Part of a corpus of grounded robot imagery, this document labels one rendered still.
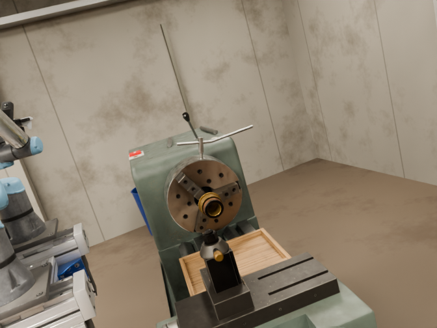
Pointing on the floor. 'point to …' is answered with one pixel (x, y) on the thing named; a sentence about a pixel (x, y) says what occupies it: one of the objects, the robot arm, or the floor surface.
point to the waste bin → (140, 206)
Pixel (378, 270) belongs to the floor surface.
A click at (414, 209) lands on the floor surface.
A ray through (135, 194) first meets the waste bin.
